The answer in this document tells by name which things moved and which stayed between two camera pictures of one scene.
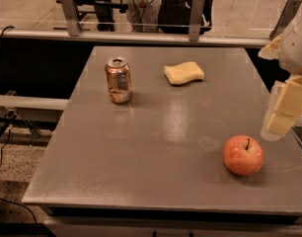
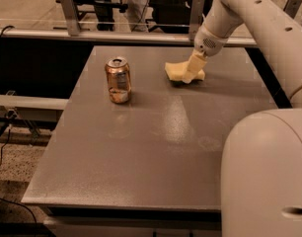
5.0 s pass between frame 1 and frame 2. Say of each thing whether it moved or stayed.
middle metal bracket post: stayed
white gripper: moved
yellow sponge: stayed
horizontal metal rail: stayed
